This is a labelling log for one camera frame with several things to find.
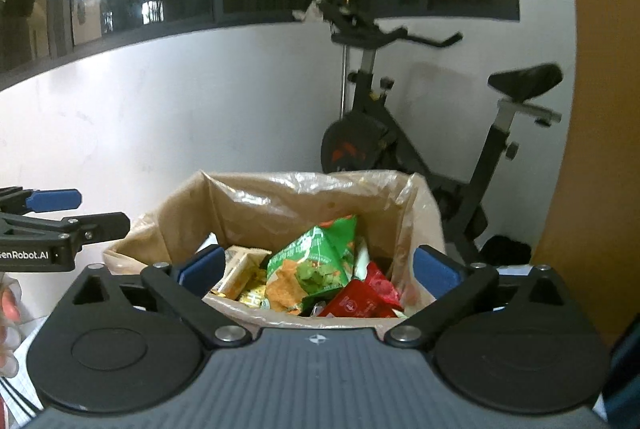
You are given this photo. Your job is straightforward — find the dark red snack packet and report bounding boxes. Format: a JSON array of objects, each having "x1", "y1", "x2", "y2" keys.
[{"x1": 357, "y1": 261, "x2": 402, "y2": 305}]

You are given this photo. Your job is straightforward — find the brown cardboard box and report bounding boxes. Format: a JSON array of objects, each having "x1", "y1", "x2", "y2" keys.
[{"x1": 102, "y1": 169, "x2": 446, "y2": 335}]

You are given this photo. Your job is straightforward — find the small yellow snack packet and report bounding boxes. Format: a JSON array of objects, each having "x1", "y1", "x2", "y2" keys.
[{"x1": 240, "y1": 281, "x2": 271, "y2": 307}]

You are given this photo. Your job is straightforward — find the red packet with white logo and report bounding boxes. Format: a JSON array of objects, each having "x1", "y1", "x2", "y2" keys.
[{"x1": 317, "y1": 279, "x2": 405, "y2": 319}]

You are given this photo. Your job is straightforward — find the person's left hand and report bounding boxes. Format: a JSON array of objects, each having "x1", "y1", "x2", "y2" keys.
[{"x1": 0, "y1": 274, "x2": 24, "y2": 380}]

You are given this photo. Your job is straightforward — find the black cloth bundle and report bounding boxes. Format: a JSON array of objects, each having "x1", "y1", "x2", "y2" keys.
[{"x1": 482, "y1": 234, "x2": 533, "y2": 266}]

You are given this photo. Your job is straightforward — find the crumpled white cloth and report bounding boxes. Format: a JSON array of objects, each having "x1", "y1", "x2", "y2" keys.
[{"x1": 292, "y1": 1, "x2": 326, "y2": 22}]

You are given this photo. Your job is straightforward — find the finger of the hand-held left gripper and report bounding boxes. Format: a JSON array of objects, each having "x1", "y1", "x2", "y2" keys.
[
  {"x1": 0, "y1": 188, "x2": 83, "y2": 215},
  {"x1": 0, "y1": 210, "x2": 132, "y2": 256}
]

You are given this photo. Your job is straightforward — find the green chip packet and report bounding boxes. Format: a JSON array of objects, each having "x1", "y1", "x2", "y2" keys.
[{"x1": 265, "y1": 215, "x2": 358, "y2": 315}]

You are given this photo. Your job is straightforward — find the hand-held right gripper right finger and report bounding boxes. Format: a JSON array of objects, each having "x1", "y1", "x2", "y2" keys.
[{"x1": 382, "y1": 245, "x2": 583, "y2": 351}]

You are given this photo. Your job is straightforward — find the black exercise bike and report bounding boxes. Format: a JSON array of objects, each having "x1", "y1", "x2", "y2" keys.
[{"x1": 292, "y1": 0, "x2": 563, "y2": 265}]

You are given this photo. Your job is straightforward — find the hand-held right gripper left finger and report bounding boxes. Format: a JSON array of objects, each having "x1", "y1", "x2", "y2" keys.
[{"x1": 56, "y1": 245, "x2": 253, "y2": 351}]

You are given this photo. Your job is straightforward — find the thin metal pole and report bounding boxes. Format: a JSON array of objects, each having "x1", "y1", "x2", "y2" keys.
[{"x1": 339, "y1": 0, "x2": 350, "y2": 120}]

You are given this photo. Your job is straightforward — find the box lined with plastic bag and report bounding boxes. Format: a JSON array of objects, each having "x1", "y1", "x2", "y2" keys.
[{"x1": 102, "y1": 169, "x2": 446, "y2": 335}]

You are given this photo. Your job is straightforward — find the wooden panel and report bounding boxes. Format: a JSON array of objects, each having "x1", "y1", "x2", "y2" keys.
[{"x1": 532, "y1": 0, "x2": 640, "y2": 345}]

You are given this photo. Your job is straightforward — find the orange biscuit packet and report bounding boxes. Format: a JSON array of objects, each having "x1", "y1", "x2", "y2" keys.
[{"x1": 212, "y1": 246, "x2": 271, "y2": 300}]

